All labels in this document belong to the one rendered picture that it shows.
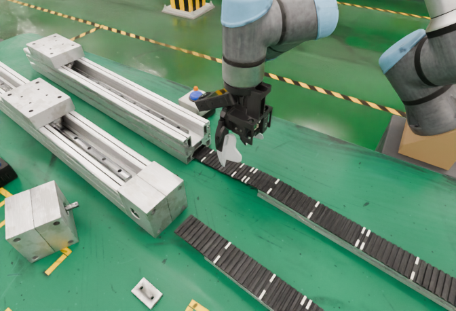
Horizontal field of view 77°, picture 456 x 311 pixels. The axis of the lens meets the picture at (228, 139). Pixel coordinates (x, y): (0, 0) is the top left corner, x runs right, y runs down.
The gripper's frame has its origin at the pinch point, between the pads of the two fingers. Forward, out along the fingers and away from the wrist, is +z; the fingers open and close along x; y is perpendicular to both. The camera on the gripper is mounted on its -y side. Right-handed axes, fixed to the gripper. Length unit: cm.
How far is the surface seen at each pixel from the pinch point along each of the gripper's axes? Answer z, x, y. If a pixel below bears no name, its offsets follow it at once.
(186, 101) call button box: 2.2, 9.7, -24.3
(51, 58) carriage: -4, -5, -68
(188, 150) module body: 3.9, -3.7, -11.1
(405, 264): 5.0, -0.2, 40.0
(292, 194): 4.9, 1.0, 15.9
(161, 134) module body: 2.1, -4.7, -19.3
